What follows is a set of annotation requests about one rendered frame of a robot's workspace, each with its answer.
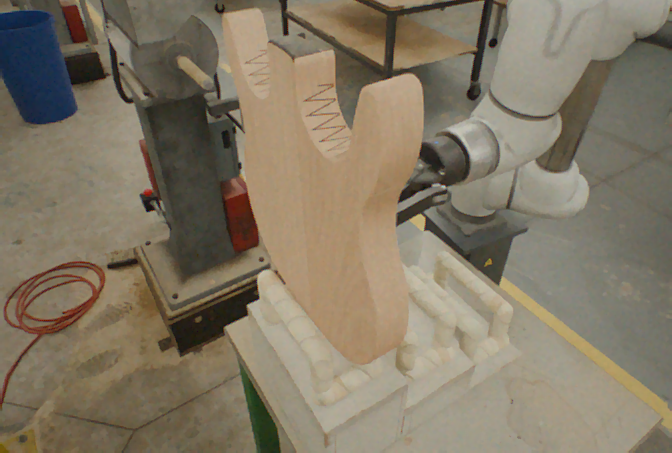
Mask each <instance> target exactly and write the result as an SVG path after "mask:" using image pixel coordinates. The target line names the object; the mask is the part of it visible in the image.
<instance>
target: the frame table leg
mask: <svg viewBox="0 0 672 453"><path fill-rule="evenodd" d="M237 360H238V365H239V370H240V376H241V380H242V385H243V390H244V394H245V399H246V404H247V409H248V414H249V419H250V424H251V429H252V433H253V438H254V443H255V447H257V449H256V453H281V446H280V440H279V433H278V428H277V426H276V424H275V422H274V421H273V419H272V417H271V416H270V413H269V411H268V409H267V408H266V406H265V404H264V402H263V401H262V399H261V397H260V395H259V394H258V392H257V390H256V388H255V387H254V385H253V383H252V381H251V380H250V378H249V376H248V374H247V373H246V370H244V368H243V366H242V365H241V363H240V361H239V359H238V358H237Z"/></svg>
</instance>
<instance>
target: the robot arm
mask: <svg viewBox="0 0 672 453"><path fill-rule="evenodd" d="M670 6H671V0H508V2H507V20H508V24H509V27H508V29H507V31H506V34H505V36H504V39H503V41H502V45H500V48H499V51H498V56H497V57H498V59H497V62H496V65H495V69H494V74H493V78H492V82H491V85H490V87H489V89H488V91H487V93H486V95H485V96H484V98H483V100H482V101H481V103H480V104H479V105H478V107H477V108H475V109H474V110H473V112H472V113H471V115H470V118H469V119H468V120H464V121H461V122H459V124H457V125H454V126H451V127H449V128H446V129H443V130H441V131H439V132H438V133H437V134H436V135H434V137H433V138H431V139H428V140H425V141H423V142H421V146H420V151H419V155H418V159H417V162H416V165H415V167H414V170H413V172H412V174H411V175H410V177H409V179H408V180H407V183H406V184H405V186H404V188H403V189H402V192H401V194H400V197H399V200H398V204H397V211H396V227H397V226H399V225H401V224H403V223H404V222H406V221H408V220H410V219H412V218H414V217H415V216H417V215H419V214H421V213H423V212H424V211H426V210H428V209H430V208H431V207H436V211H437V212H439V213H442V214H443V215H444V216H445V217H447V218H448V219H449V220H450V221H451V222H452V223H453V224H454V225H455V226H456V227H457V228H458V229H459V230H460V231H461V232H462V234H463V236H465V237H471V236H472V235H474V234H475V233H478V232H481V231H484V230H487V229H490V228H493V227H496V226H499V225H506V224H507V222H508V219H507V217H505V216H503V215H501V214H500V213H499V212H497V210H502V209H507V210H511V211H515V212H518V213H522V214H527V215H532V216H537V217H543V218H554V219H558V218H568V217H572V216H575V215H576V214H578V213H580V212H581V211H582V209H583V208H584V206H585V203H586V201H588V197H589V186H588V182H587V180H585V179H584V178H583V176H582V175H580V174H578V172H579V171H578V166H577V164H576V163H575V161H574V158H575V155H576V153H577V150H578V148H579V144H580V142H581V139H582V137H584V134H585V132H586V129H587V127H588V124H589V122H590V119H591V117H592V114H593V112H594V109H595V108H596V106H597V102H598V100H599V97H600V95H601V92H602V90H603V87H605V85H606V82H607V80H608V77H609V75H610V72H611V70H612V66H613V64H614V61H615V59H616V57H618V56H619V55H620V54H622V53H623V52H624V51H625V50H626V49H628V48H629V46H630V45H631V44H632V43H633V42H634V41H635V40H636V39H642V38H644V37H647V36H649V35H651V34H653V33H656V32H657V31H658V30H659V29H660V28H661V27H662V26H663V25H664V23H665V21H666V19H667V16H668V13H669V10H670ZM451 185H453V188H452V189H450V190H449V191H448V189H449V188H448V187H451ZM419 192H421V193H419ZM417 193H419V194H417ZM416 194H417V195H416ZM414 195H415V196H414ZM447 195H448V197H449V198H450V199H451V202H449V203H446V202H447ZM397 215H398V216H397Z"/></svg>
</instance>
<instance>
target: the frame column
mask: <svg viewBox="0 0 672 453"><path fill-rule="evenodd" d="M131 94H132V93H131ZM204 96H205V94H203V95H199V96H195V97H191V98H186V99H182V100H178V101H174V102H169V103H165V104H161V105H157V106H153V107H149V108H142V106H141V105H140V104H139V102H138V101H137V100H136V98H135V97H134V96H133V94H132V98H133V101H134V105H135V108H136V112H137V116H138V119H139V123H140V126H141V130H143V135H144V138H145V142H146V145H147V149H148V152H149V156H150V160H151V163H152V167H153V170H154V174H155V178H156V181H157V185H158V188H159V193H160V197H161V200H162V204H163V207H164V211H165V215H166V218H167V219H168V221H169V223H170V226H171V231H170V229H169V234H170V235H169V239H168V243H167V245H168V247H169V249H170V251H171V254H172V255H173V257H174V259H175V261H176V263H177V264H178V266H180V268H181V270H182V272H183V273H184V275H186V276H188V275H191V274H194V273H196V272H199V271H201V270H204V269H206V268H208V267H211V266H213V265H216V264H218V263H220V262H223V261H225V259H229V258H231V257H234V256H236V255H238V254H239V253H237V254H236V253H235V250H234V246H233V243H232V240H231V236H230V233H229V228H228V222H227V217H226V211H225V206H224V200H222V195H221V189H220V183H219V177H218V172H217V166H216V161H215V155H214V150H213V144H212V139H211V133H210V128H209V121H208V116H207V110H206V105H205V99H204Z"/></svg>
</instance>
